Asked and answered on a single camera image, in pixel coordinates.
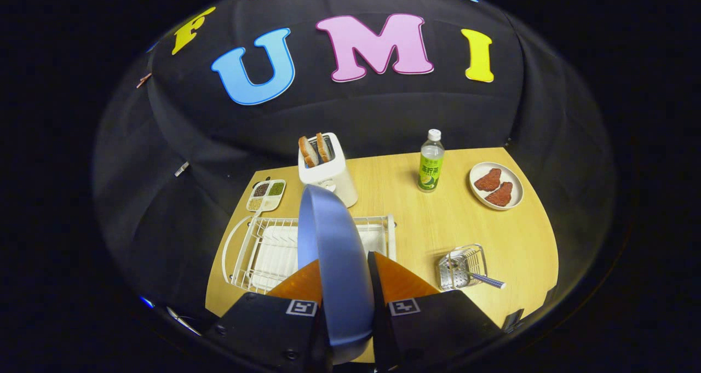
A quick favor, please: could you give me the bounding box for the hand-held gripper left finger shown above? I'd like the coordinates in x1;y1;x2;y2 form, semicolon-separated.
203;259;335;373

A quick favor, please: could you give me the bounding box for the black backdrop cloth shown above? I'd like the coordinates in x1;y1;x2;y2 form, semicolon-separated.
93;0;617;330

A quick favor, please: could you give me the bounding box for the white wire dish rack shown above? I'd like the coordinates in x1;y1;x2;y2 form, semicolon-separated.
221;214;397;295

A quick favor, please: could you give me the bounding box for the compartment seasoning tray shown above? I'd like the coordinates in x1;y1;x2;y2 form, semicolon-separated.
246;179;286;213

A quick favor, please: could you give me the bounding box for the metal spoon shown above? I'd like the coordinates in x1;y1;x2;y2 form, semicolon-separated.
446;259;507;290

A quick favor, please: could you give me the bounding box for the red meat slice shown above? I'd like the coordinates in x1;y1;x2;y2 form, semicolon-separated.
474;168;502;192
484;182;514;208

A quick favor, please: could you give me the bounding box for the cream plate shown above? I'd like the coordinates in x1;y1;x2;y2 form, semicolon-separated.
469;162;524;211

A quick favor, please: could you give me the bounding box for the metal wire basket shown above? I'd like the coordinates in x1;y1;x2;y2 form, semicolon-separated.
436;244;488;291

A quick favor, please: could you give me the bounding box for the green label drink bottle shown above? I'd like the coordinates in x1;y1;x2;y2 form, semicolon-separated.
417;129;445;193

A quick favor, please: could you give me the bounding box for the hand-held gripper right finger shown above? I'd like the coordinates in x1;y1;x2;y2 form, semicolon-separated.
367;251;504;373

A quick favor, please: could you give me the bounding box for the blue plate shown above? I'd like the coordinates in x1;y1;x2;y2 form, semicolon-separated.
297;185;376;365

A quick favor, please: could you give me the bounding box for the white toaster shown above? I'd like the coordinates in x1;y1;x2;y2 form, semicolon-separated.
297;133;359;208

